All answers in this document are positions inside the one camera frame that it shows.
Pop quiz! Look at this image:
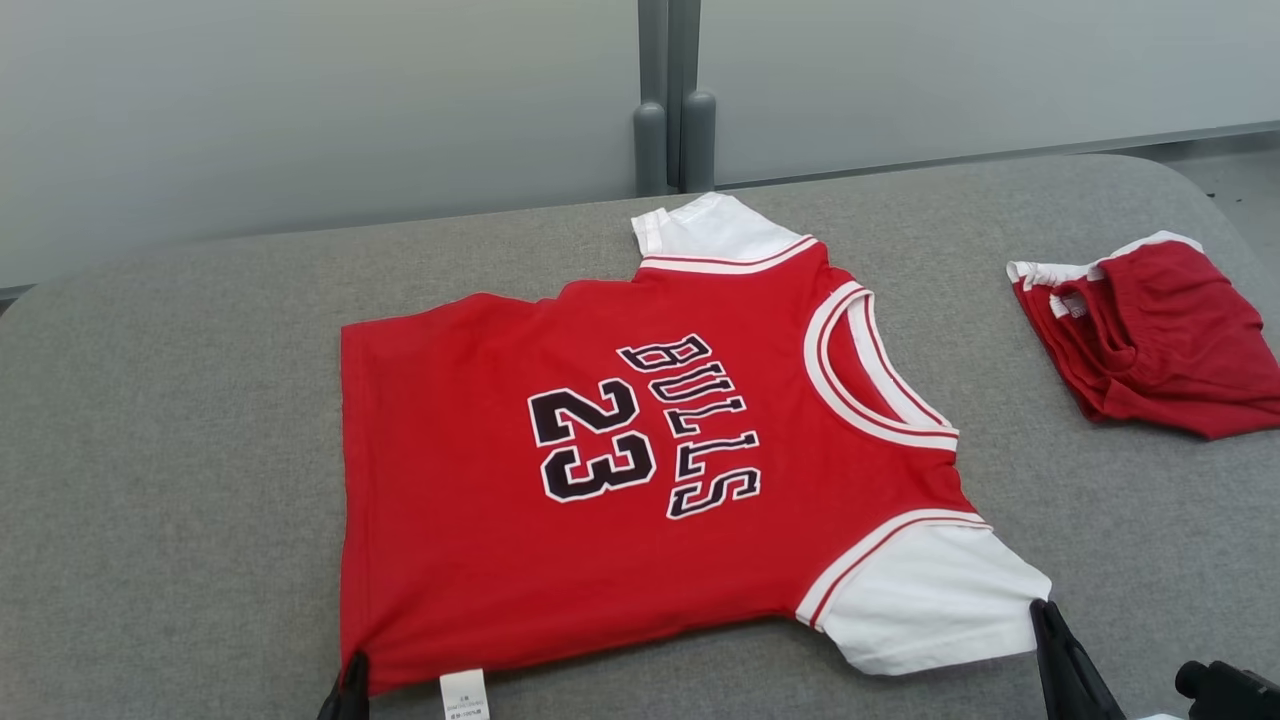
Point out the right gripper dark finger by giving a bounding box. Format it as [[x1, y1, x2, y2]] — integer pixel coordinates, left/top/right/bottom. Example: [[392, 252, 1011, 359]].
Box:
[[1042, 600, 1127, 720], [1030, 598, 1089, 720]]

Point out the red Bulls 23 jersey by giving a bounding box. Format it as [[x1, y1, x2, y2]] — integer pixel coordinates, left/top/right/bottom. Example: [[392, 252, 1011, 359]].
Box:
[[338, 192, 1053, 720]]

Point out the red shorts white side stripe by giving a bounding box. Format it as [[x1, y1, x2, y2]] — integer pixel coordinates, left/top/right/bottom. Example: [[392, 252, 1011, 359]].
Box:
[[1006, 231, 1280, 441]]

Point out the grey partition post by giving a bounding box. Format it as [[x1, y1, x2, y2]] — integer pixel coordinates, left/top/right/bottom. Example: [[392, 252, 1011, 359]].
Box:
[[632, 0, 671, 198], [668, 0, 718, 194]]

